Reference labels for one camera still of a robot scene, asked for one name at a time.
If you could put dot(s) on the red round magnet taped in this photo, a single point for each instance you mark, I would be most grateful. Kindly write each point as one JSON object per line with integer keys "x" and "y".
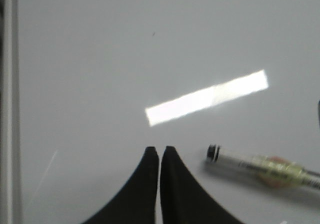
{"x": 272, "y": 180}

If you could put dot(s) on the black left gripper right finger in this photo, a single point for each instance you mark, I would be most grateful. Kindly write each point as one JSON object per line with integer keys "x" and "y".
{"x": 182, "y": 198}

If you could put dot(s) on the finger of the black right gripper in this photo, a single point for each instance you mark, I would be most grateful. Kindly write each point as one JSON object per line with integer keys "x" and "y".
{"x": 319, "y": 114}

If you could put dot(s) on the white whiteboard with aluminium frame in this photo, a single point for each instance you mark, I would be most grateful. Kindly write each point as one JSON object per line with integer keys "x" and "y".
{"x": 100, "y": 80}

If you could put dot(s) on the white black whiteboard marker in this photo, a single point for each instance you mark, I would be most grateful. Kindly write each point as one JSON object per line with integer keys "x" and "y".
{"x": 293, "y": 173}

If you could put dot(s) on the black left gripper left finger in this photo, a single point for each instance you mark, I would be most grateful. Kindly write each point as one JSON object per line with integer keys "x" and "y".
{"x": 135, "y": 202}

